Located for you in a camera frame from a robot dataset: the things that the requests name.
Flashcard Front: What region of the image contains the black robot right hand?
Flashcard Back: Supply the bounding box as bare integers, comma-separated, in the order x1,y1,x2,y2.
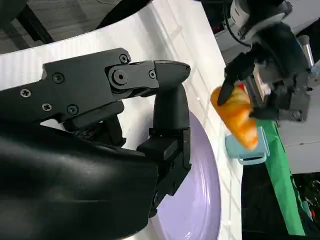
0,47,193,240

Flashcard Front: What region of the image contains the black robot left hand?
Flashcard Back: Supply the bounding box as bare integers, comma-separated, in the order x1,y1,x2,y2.
216,21,313,123

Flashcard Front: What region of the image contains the orange white toy bread roll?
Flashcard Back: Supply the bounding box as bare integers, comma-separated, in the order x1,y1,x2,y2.
210,83,259,151

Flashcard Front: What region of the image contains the pale green mug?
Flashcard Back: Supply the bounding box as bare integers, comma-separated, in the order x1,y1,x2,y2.
224,126,270,166

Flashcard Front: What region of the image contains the lilac plate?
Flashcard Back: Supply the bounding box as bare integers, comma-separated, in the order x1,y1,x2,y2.
147,109,223,240

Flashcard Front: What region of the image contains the green cloth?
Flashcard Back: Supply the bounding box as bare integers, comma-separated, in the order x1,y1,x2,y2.
257,119,307,237

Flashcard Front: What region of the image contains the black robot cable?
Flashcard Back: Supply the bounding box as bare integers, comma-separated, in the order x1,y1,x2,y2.
223,7,252,48

